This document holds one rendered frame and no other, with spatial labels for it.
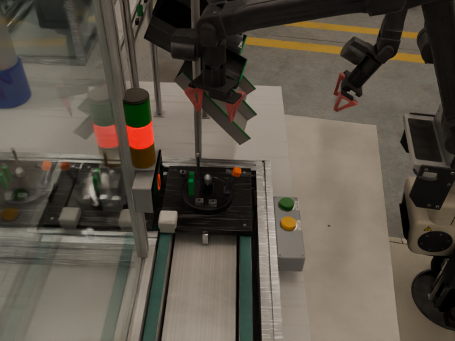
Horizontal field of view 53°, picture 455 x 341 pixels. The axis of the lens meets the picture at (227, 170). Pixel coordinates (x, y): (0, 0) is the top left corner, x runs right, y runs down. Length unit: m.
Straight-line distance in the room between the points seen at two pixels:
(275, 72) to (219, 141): 2.17
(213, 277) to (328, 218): 0.42
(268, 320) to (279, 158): 0.67
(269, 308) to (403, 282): 1.07
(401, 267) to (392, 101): 1.77
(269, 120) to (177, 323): 0.90
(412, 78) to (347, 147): 2.36
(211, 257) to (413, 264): 1.15
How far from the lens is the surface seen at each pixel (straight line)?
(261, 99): 1.83
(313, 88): 3.59
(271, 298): 1.09
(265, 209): 1.25
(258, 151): 1.58
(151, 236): 1.18
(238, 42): 1.40
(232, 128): 1.36
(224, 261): 1.18
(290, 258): 1.15
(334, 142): 1.66
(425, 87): 3.89
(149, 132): 0.87
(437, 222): 1.56
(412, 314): 1.99
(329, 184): 1.50
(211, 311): 1.10
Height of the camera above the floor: 1.87
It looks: 43 degrees down
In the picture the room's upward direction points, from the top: 2 degrees clockwise
